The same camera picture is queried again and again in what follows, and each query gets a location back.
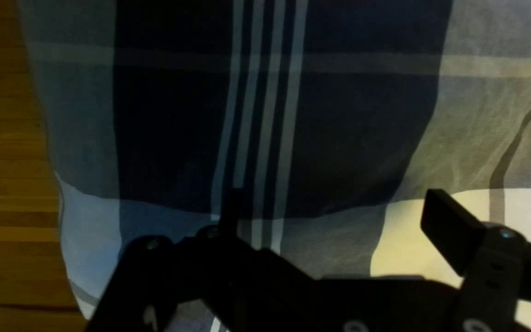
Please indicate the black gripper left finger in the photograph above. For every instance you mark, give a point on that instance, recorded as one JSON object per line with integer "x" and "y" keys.
{"x": 217, "y": 270}

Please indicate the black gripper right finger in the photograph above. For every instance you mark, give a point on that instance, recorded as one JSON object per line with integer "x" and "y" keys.
{"x": 493, "y": 265}

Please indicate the yellow grey plaid blanket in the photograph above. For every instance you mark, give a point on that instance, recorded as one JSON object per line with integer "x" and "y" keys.
{"x": 340, "y": 123}

